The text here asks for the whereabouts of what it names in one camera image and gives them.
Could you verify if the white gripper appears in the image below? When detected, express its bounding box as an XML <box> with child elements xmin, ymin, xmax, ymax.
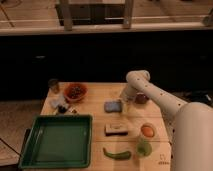
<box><xmin>120</xmin><ymin>84</ymin><xmax>137</xmax><ymax>114</ymax></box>

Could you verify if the blue sponge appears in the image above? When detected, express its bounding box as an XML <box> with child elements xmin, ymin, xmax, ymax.
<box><xmin>104</xmin><ymin>100</ymin><xmax>122</xmax><ymax>113</ymax></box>

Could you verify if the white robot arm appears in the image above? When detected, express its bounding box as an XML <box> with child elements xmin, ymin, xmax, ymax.
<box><xmin>120</xmin><ymin>70</ymin><xmax>213</xmax><ymax>171</ymax></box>

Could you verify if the brown and white block sponge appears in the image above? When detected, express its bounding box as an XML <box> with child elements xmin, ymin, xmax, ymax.
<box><xmin>105</xmin><ymin>124</ymin><xmax>128</xmax><ymax>136</ymax></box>

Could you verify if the green plastic tray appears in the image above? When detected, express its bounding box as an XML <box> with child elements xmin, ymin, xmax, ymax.
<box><xmin>19</xmin><ymin>115</ymin><xmax>92</xmax><ymax>169</ymax></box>

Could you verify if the dark red bowl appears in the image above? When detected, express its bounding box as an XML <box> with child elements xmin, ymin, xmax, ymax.
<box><xmin>135</xmin><ymin>93</ymin><xmax>149</xmax><ymax>104</ymax></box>

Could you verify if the green plastic cup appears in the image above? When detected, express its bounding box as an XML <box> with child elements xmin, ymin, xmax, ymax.
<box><xmin>136</xmin><ymin>137</ymin><xmax>152</xmax><ymax>157</ymax></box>

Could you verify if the green chili pepper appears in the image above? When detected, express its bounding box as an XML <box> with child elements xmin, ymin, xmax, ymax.
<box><xmin>103</xmin><ymin>148</ymin><xmax>131</xmax><ymax>160</ymax></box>

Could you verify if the orange bowl with beans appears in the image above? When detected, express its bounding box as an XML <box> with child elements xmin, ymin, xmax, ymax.
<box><xmin>63</xmin><ymin>83</ymin><xmax>87</xmax><ymax>102</ymax></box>

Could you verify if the crumpled wrapper with dark items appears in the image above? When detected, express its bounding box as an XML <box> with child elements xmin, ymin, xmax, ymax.
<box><xmin>49</xmin><ymin>96</ymin><xmax>77</xmax><ymax>115</ymax></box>

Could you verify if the small glass jar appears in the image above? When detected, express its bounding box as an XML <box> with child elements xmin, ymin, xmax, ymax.
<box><xmin>48</xmin><ymin>79</ymin><xmax>60</xmax><ymax>94</ymax></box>

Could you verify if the wooden chair frame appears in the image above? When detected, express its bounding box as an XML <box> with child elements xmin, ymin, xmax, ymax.
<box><xmin>54</xmin><ymin>0</ymin><xmax>134</xmax><ymax>32</ymax></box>

